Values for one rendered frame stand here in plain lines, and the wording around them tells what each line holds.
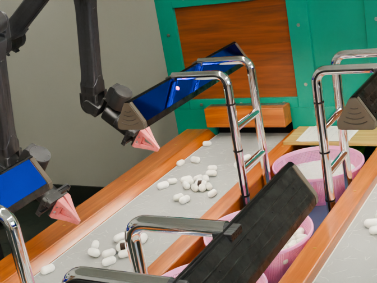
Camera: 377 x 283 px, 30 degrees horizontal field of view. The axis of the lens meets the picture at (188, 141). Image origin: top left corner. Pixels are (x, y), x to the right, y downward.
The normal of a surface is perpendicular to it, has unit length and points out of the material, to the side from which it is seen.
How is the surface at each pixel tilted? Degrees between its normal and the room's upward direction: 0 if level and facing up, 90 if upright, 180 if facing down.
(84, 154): 90
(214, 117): 90
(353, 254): 0
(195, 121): 90
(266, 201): 58
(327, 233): 0
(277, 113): 90
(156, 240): 0
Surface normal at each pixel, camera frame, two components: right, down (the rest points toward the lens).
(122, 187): -0.17, -0.94
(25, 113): -0.48, 0.35
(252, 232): 0.64, -0.49
